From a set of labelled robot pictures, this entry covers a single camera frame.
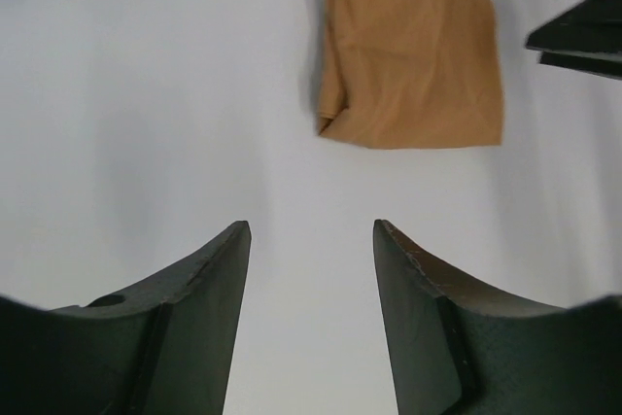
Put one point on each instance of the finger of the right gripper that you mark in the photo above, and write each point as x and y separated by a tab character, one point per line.
594	66
589	26

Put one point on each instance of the tan tank top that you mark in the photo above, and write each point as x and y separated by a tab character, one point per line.
411	74

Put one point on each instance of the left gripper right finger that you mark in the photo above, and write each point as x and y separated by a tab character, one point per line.
458	345

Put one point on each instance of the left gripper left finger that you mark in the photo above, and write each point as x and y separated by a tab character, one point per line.
163	345

